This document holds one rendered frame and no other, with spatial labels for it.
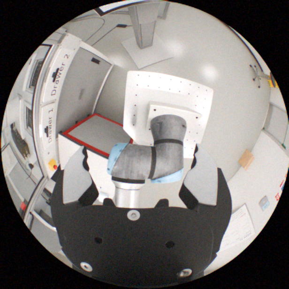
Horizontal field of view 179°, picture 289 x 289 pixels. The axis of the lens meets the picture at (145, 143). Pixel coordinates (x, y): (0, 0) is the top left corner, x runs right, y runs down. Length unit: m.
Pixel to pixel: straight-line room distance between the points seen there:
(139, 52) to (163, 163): 1.22
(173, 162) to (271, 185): 2.77
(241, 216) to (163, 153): 2.82
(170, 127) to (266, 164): 2.83
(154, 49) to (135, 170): 1.27
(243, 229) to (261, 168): 1.50
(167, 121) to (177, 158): 0.13
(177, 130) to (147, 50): 1.12
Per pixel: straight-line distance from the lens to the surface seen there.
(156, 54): 1.32
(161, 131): 0.36
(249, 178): 2.99
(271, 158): 3.01
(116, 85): 1.30
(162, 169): 0.32
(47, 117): 0.66
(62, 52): 0.59
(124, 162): 0.31
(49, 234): 1.25
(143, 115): 0.51
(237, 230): 3.05
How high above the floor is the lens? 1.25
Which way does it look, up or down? 61 degrees down
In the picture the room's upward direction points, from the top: 180 degrees counter-clockwise
